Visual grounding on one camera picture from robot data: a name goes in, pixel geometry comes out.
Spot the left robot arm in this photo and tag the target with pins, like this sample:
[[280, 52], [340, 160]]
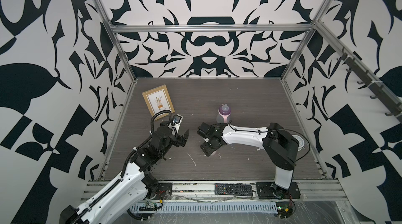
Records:
[[135, 182]]

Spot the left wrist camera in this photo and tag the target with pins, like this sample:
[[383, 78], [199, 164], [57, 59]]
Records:
[[176, 119]]

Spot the black remote control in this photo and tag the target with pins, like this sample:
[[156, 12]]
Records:
[[233, 190]]

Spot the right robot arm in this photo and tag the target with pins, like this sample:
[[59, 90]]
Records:
[[281, 147]]

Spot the wall hook rail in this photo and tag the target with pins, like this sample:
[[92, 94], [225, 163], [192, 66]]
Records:
[[369, 80]]

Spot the purple collar with nipple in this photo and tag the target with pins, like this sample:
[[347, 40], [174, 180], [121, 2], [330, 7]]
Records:
[[224, 110]]

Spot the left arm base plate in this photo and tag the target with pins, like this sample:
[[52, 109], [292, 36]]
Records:
[[164, 191]]

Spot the wooden picture frame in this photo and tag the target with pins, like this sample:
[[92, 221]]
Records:
[[158, 99]]

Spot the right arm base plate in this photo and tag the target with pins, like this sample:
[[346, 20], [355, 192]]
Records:
[[269, 190]]

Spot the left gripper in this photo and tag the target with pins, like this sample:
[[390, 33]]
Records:
[[178, 138]]

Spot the white cable duct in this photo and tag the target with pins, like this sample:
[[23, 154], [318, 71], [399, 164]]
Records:
[[214, 207]]

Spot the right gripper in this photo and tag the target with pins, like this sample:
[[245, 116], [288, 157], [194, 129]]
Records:
[[204, 149]]

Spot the clear baby bottle body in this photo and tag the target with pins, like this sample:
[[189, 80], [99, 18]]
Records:
[[222, 119]]

